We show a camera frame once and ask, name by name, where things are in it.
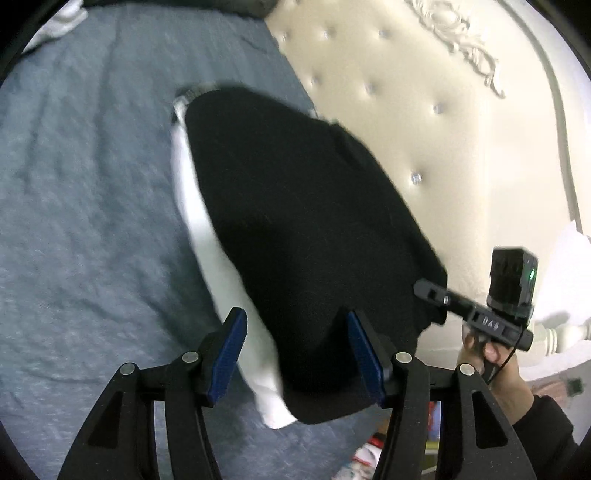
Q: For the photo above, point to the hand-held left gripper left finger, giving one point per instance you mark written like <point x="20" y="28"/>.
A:
<point x="228" y="360"/>

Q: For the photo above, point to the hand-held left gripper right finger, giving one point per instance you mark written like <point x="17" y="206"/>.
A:
<point x="367" y="360"/>

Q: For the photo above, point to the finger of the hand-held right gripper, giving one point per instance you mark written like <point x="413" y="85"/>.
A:
<point x="443" y="295"/>

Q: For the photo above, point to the black sweater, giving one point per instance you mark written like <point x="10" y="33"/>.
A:
<point x="300" y="230"/>

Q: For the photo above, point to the person's right forearm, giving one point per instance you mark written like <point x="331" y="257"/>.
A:
<point x="549" y="438"/>

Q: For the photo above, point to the person's right hand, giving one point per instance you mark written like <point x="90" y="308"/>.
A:
<point x="508" y="392"/>

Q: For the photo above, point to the white folded garment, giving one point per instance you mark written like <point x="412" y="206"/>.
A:
<point x="221" y="277"/>

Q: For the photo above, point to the cream tufted headboard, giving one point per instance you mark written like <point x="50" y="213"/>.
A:
<point x="438" y="115"/>

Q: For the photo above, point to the blue patterned bedspread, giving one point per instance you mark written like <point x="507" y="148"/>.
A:
<point x="83" y="207"/>

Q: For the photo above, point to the white shirt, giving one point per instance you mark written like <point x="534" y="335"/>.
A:
<point x="60" y="21"/>

